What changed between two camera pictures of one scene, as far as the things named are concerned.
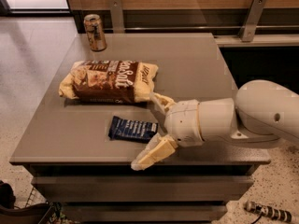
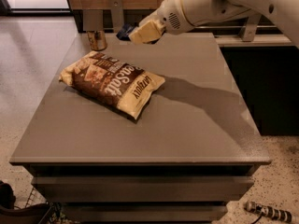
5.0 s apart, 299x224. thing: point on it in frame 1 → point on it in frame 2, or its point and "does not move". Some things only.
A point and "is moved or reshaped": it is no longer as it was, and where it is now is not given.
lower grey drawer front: (144, 214) does not move
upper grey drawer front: (144, 189) does not move
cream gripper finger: (163, 103) → (152, 17)
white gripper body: (183, 122) → (169, 18)
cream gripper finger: (159, 147) → (147, 33)
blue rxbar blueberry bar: (128, 130) → (124, 33)
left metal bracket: (117, 16) does not move
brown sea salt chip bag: (109, 81) is moved or reshaped
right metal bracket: (252, 19) does not move
